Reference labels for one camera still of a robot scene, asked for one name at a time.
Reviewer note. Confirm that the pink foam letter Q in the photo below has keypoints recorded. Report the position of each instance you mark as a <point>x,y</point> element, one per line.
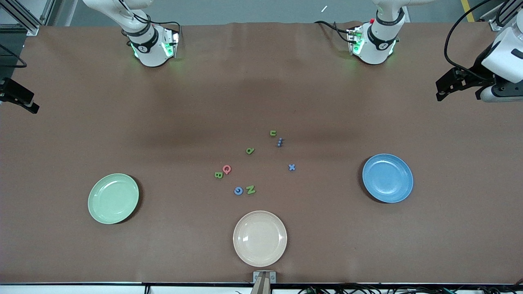
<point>224,169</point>

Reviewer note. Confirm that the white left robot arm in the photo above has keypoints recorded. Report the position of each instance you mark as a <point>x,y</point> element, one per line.
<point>380,45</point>

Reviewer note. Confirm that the green foam letter B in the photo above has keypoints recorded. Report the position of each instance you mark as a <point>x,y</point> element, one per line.
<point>218,175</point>

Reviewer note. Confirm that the white table edge strip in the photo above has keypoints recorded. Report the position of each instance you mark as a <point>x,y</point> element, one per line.
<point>81,289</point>

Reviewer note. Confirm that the green plate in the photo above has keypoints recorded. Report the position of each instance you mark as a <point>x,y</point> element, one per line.
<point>113,199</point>

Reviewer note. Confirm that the blue plate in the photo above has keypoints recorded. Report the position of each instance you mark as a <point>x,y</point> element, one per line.
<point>387,178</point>

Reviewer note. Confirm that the beige plate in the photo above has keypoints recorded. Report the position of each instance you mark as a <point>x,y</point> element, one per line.
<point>260,239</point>

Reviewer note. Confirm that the aluminium frame profile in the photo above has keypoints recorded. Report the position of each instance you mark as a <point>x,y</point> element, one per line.
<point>32,27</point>
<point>495,23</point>

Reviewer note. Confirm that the green foam letter N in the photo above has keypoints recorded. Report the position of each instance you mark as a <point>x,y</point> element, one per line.
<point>250,190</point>

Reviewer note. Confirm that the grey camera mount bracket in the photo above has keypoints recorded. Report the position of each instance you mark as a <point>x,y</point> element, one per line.
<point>263,281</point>

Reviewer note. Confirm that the brown table cover sheet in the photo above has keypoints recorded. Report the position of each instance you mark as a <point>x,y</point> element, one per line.
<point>122,122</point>

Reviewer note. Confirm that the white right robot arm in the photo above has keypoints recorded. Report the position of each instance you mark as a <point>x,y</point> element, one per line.
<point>151,49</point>

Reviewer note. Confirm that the blue foam letter G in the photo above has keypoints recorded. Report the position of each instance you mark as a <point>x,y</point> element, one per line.
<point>235,190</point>

